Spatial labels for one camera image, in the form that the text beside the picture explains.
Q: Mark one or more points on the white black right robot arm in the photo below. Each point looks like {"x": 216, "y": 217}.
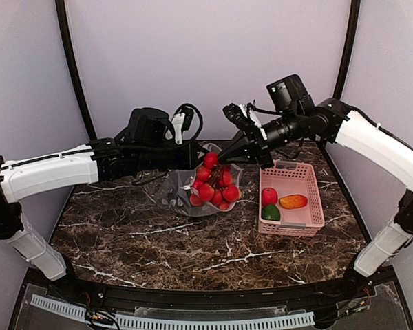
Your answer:
{"x": 333, "y": 121}

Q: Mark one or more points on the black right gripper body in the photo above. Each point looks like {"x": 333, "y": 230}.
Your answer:
{"x": 264, "y": 156}

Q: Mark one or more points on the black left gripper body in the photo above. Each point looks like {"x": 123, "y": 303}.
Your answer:
{"x": 152, "y": 157}

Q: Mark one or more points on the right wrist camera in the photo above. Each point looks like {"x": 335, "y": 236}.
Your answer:
{"x": 241, "y": 116}

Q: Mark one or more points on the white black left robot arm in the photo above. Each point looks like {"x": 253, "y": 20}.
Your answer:
{"x": 86, "y": 164}

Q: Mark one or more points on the clear zip top bag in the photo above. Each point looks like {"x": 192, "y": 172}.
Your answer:
{"x": 173, "y": 194}

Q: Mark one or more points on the orange yellow mango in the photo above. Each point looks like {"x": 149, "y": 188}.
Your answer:
{"x": 292, "y": 202}

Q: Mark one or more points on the black left frame post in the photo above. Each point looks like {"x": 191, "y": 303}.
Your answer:
{"x": 68, "y": 48}

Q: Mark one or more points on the white slotted cable duct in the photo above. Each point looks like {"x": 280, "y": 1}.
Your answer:
{"x": 154, "y": 318}

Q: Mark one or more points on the black right frame post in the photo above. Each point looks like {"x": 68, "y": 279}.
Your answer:
{"x": 348, "y": 47}

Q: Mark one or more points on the pink perforated plastic basket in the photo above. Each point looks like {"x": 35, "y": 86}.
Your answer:
{"x": 292, "y": 178}

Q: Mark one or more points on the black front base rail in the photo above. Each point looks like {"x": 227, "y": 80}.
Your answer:
{"x": 379, "y": 305}

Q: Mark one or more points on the black frame post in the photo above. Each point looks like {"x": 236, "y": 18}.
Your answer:
{"x": 348, "y": 47}
{"x": 68, "y": 48}

